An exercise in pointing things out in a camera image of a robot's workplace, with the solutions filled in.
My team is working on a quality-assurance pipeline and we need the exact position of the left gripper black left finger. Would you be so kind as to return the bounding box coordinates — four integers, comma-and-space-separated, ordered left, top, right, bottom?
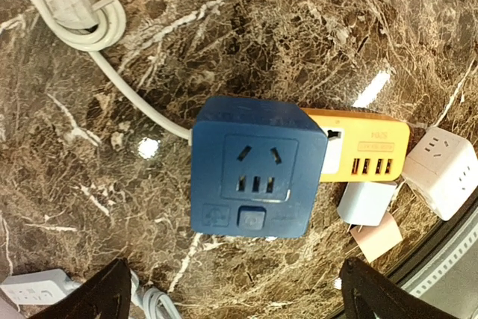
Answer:
34, 258, 131, 319

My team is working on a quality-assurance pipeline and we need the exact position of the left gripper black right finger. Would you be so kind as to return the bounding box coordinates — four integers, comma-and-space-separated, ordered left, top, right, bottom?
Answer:
339, 258, 448, 319

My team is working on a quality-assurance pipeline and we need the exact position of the light blue charger plug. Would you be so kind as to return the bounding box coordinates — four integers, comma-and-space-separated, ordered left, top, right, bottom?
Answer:
337, 182, 397, 226

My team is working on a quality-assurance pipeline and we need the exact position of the orange power strip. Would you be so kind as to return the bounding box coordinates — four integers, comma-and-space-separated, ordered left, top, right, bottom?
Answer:
304, 108, 410, 182

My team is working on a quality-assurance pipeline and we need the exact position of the white cube socket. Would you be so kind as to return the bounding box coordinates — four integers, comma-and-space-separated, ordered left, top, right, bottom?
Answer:
402, 127, 477, 220

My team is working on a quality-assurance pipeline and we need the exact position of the dark blue cube socket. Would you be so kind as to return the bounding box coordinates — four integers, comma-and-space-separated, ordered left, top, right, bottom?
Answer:
190, 96, 328, 238

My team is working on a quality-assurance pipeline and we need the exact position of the pink charger plug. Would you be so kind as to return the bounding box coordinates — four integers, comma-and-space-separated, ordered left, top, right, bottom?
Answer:
350, 212, 403, 263

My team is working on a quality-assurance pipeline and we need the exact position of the grey-blue power strip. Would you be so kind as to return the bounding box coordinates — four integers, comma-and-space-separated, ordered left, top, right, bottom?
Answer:
1, 269, 81, 306

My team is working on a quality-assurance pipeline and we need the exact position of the black front table rail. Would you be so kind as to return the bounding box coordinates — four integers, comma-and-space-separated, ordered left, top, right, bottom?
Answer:
386, 189, 477, 285

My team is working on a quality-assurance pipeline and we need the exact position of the light blue slotted cable duct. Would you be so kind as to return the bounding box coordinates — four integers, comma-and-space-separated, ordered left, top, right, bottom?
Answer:
402, 216, 477, 297

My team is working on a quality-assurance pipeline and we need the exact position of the white power strip cable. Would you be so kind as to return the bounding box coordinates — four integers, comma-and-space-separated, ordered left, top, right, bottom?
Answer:
0, 0, 193, 144

